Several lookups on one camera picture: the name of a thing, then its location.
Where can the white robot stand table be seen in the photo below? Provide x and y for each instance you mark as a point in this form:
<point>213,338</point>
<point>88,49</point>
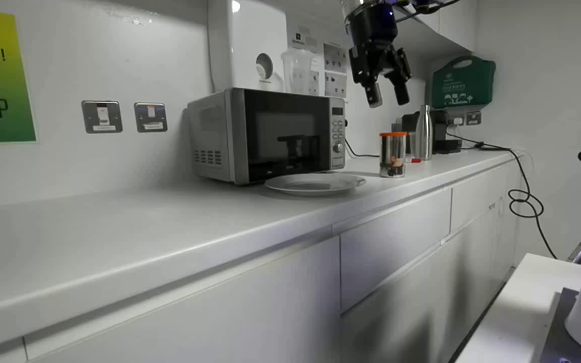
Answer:
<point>513,314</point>

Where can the white lower cabinet door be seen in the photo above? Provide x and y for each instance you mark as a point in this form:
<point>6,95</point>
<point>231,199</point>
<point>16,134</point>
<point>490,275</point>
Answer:
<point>425,308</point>

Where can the white paper towel dispenser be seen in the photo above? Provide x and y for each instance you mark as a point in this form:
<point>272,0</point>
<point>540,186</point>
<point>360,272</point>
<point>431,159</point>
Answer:
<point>242,40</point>

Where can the stainless steel bottle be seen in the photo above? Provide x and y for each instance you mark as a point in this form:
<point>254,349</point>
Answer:
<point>425,134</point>

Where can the black coffee machine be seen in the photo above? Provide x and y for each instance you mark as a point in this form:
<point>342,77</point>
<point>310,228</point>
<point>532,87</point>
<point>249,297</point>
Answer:
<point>446,132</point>

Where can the steel wall socket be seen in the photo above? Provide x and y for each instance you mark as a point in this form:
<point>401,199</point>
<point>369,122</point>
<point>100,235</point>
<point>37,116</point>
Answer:
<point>150,118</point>
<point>102,116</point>

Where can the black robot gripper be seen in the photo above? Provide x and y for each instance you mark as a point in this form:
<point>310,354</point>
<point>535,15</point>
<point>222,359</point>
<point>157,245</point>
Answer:
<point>371,31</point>

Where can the silver microwave oven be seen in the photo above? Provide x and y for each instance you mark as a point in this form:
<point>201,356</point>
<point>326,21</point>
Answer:
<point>222,137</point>

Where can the white cabinet door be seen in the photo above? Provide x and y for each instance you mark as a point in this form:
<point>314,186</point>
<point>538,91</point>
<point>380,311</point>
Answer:
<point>222,314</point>
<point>425,308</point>

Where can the grey round plate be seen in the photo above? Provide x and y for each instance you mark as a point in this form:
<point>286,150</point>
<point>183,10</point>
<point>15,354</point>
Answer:
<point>314,184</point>

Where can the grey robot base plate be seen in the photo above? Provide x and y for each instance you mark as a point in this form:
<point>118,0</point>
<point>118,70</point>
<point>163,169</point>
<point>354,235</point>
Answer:
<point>559,335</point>

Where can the small dark appliance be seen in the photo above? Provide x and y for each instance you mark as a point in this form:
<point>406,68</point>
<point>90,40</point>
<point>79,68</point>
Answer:
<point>410,123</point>

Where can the capsule instruction sheet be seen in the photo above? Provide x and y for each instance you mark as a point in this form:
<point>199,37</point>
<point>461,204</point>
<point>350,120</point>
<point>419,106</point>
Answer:
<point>335,56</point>
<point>335,85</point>

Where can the wide white cabinet drawer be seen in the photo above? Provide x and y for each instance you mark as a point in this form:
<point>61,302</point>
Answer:
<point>394,242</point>

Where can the green first aid box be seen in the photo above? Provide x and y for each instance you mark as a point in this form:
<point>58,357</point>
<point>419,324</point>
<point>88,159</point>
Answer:
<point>463,80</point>

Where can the small white brand sign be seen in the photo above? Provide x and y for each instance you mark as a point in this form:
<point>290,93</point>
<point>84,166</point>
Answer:
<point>301,37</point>

